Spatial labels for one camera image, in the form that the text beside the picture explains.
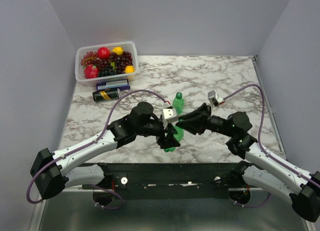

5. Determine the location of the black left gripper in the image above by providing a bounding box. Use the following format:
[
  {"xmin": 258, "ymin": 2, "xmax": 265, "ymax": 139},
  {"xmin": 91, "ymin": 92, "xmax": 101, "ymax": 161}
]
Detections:
[{"xmin": 136, "ymin": 119, "xmax": 182, "ymax": 150}]

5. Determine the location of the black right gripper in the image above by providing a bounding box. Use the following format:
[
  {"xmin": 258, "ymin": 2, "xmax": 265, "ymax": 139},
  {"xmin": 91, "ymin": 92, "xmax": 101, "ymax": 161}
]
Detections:
[{"xmin": 176, "ymin": 102, "xmax": 235, "ymax": 137}]

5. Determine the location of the green bottle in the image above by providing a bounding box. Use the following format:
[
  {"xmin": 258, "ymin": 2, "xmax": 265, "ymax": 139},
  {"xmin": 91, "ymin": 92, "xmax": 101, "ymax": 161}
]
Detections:
[
  {"xmin": 164, "ymin": 125, "xmax": 184, "ymax": 153},
  {"xmin": 172, "ymin": 92, "xmax": 185, "ymax": 115}
]

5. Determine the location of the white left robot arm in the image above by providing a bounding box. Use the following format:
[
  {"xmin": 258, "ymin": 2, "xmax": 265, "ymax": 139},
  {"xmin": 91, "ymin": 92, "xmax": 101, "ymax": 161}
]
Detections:
[{"xmin": 30, "ymin": 101, "xmax": 180, "ymax": 200}]

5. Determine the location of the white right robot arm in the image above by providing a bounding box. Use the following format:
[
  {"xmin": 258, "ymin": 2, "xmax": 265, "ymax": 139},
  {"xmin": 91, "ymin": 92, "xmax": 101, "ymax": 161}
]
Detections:
[{"xmin": 176, "ymin": 103, "xmax": 320, "ymax": 223}]

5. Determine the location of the black drink can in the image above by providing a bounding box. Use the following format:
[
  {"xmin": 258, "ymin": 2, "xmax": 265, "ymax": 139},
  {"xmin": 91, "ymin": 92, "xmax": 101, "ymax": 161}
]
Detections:
[{"xmin": 92, "ymin": 88, "xmax": 121, "ymax": 103}]

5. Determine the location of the purple flat box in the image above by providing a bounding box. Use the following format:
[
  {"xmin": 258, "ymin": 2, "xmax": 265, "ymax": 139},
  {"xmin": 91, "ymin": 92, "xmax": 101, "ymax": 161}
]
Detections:
[{"xmin": 96, "ymin": 79, "xmax": 131, "ymax": 91}]

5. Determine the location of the yellow lemon front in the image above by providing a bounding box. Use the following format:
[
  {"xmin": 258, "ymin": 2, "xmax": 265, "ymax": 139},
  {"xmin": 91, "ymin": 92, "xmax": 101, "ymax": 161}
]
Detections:
[{"xmin": 124, "ymin": 65, "xmax": 135, "ymax": 74}]

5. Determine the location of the yellow lemon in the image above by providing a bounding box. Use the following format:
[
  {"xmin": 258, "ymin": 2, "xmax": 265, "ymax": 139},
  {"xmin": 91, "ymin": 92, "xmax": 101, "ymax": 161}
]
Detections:
[
  {"xmin": 124, "ymin": 65, "xmax": 135, "ymax": 74},
  {"xmin": 112, "ymin": 46, "xmax": 124, "ymax": 55}
]

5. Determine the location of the dark red grape bunch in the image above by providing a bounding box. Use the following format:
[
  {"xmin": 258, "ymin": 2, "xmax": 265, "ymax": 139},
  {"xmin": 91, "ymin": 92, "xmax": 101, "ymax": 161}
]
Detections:
[{"xmin": 93, "ymin": 51, "xmax": 133, "ymax": 75}]

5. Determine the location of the black grape bunch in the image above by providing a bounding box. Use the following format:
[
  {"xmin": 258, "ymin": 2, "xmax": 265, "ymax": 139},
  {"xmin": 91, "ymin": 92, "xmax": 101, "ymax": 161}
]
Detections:
[{"xmin": 98, "ymin": 65, "xmax": 117, "ymax": 78}]

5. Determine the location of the white plastic basket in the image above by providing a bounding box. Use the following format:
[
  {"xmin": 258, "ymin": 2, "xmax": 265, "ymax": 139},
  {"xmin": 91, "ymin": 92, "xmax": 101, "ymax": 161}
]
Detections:
[{"xmin": 74, "ymin": 41, "xmax": 139, "ymax": 86}]

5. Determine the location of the yellow lemon back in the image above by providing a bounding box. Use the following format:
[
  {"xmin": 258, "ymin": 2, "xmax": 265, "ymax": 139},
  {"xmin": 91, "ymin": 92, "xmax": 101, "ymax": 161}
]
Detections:
[{"xmin": 112, "ymin": 46, "xmax": 124, "ymax": 55}]

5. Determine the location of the pink dragon fruit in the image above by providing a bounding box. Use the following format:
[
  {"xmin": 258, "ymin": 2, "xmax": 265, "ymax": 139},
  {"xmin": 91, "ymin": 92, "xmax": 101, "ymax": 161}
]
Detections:
[{"xmin": 84, "ymin": 64, "xmax": 99, "ymax": 79}]

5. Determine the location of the red apple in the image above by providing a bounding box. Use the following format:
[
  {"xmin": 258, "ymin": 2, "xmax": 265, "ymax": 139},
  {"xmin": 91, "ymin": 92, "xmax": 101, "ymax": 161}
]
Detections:
[{"xmin": 97, "ymin": 47, "xmax": 111, "ymax": 60}]

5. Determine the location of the red grape bunch left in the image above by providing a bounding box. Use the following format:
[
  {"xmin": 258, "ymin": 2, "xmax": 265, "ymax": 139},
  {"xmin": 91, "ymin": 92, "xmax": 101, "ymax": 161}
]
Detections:
[{"xmin": 80, "ymin": 51, "xmax": 98, "ymax": 68}]

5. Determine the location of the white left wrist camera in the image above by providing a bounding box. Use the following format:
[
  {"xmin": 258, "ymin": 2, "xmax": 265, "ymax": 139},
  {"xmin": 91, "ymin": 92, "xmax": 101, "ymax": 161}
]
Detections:
[{"xmin": 162, "ymin": 108, "xmax": 179, "ymax": 124}]

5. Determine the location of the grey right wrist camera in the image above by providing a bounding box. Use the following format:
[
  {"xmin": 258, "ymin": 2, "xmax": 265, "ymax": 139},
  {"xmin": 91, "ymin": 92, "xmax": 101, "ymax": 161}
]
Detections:
[{"xmin": 207, "ymin": 90, "xmax": 225, "ymax": 107}]

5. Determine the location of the black base frame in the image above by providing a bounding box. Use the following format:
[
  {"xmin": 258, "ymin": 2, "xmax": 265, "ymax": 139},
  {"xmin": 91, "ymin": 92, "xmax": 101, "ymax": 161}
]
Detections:
[{"xmin": 97, "ymin": 161, "xmax": 250, "ymax": 201}]

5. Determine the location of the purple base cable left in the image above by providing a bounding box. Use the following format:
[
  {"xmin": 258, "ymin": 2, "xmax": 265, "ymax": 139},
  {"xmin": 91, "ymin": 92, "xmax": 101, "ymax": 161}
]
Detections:
[{"xmin": 85, "ymin": 182, "xmax": 124, "ymax": 210}]

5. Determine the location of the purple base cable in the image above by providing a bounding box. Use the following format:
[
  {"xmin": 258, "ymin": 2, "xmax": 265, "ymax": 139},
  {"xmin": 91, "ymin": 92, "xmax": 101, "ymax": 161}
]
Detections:
[
  {"xmin": 233, "ymin": 193, "xmax": 272, "ymax": 209},
  {"xmin": 85, "ymin": 182, "xmax": 124, "ymax": 210}
]

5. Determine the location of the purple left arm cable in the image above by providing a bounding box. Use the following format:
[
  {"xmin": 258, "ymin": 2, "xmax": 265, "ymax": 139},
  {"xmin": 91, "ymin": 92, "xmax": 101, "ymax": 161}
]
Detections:
[{"xmin": 26, "ymin": 88, "xmax": 174, "ymax": 204}]

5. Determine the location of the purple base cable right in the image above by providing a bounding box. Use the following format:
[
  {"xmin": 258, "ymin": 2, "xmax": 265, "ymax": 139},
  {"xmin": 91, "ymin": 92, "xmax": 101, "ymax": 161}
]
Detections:
[{"xmin": 233, "ymin": 193, "xmax": 272, "ymax": 209}]

